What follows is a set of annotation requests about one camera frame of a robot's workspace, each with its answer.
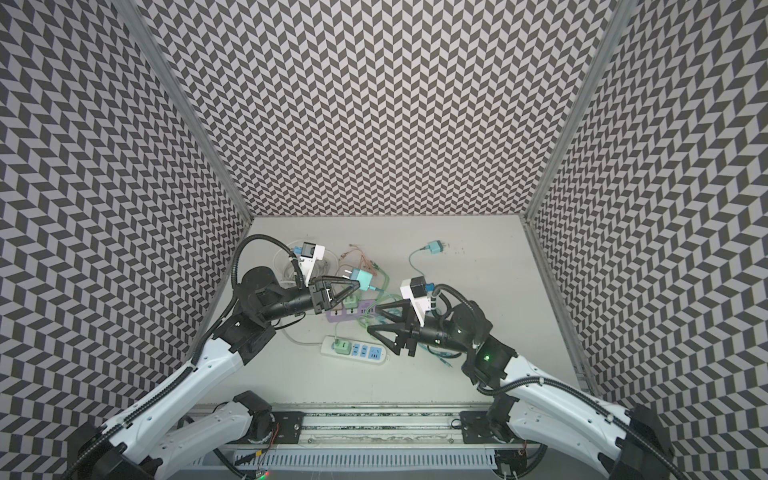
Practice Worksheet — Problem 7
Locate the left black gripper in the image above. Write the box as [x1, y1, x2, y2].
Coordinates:
[259, 275, 361, 323]

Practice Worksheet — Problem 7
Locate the purple power strip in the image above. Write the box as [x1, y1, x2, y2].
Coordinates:
[325, 300, 375, 323]

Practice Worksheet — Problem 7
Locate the pink multi-head cable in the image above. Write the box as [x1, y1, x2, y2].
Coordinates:
[335, 244, 380, 283]

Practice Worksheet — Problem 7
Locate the white blue power strip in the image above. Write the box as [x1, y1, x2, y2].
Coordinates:
[320, 336, 387, 365]

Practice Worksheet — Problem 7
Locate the teal charger plug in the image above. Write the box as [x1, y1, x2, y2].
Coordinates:
[423, 240, 445, 254]
[350, 268, 373, 291]

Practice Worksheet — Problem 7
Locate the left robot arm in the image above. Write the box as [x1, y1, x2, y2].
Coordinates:
[62, 234, 360, 479]

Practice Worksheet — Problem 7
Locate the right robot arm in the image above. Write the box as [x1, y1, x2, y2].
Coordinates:
[367, 284, 686, 479]

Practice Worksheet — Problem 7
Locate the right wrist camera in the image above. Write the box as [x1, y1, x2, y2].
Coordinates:
[400, 276, 432, 326]

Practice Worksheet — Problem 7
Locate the teal multi-head cable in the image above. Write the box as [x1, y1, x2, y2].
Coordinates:
[368, 245, 460, 368]

